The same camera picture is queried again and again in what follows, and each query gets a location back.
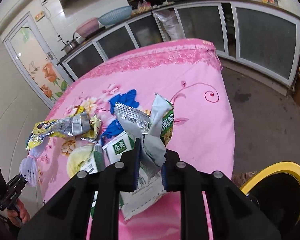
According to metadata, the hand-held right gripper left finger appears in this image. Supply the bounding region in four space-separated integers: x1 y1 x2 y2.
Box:
17 137 142 240

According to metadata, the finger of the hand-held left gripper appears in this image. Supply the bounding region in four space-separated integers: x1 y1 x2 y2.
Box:
7 173 28 189

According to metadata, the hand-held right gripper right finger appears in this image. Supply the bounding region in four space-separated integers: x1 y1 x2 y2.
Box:
161 149 282 240

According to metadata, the white foam fruit net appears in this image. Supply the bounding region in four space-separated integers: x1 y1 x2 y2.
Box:
19 147 45 187

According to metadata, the green white snack bag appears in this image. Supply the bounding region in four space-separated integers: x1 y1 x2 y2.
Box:
119 93 175 221

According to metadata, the yellow snack wrapper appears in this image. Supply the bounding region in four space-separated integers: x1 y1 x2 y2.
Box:
25 112 102 151

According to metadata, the yellow rimmed trash bin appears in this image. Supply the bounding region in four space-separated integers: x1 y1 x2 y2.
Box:
239 161 300 240

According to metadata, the person's left forearm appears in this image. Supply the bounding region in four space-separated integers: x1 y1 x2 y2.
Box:
0 205 22 240

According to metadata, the person's left hand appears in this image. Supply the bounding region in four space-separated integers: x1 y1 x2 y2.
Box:
7 199 31 228

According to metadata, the green white milk carton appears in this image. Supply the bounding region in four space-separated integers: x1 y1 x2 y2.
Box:
102 132 136 164
86 144 107 175

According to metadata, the silver foil wrapper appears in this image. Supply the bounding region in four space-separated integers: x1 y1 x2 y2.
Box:
114 102 151 133

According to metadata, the pale yellow plastic bag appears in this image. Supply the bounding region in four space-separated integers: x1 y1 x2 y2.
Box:
66 144 95 178

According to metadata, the pink floral blanket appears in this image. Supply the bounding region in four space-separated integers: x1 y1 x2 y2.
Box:
41 38 237 240

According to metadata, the flower printed glass door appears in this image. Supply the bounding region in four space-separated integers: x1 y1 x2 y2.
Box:
3 12 71 110

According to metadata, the steel cooking pot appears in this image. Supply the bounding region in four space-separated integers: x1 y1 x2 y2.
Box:
61 36 81 54

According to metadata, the white sack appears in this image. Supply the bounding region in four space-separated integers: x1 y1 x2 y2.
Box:
153 8 181 42

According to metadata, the pink plastic basin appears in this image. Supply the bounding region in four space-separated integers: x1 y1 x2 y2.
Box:
75 17 101 37

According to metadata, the blue plastic basket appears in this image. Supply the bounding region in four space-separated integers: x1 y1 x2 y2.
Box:
98 5 133 27

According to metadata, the clear bag of snacks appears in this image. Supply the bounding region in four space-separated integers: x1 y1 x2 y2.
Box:
131 0 153 16

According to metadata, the kitchen counter cabinet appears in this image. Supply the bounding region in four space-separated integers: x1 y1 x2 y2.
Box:
57 0 300 96

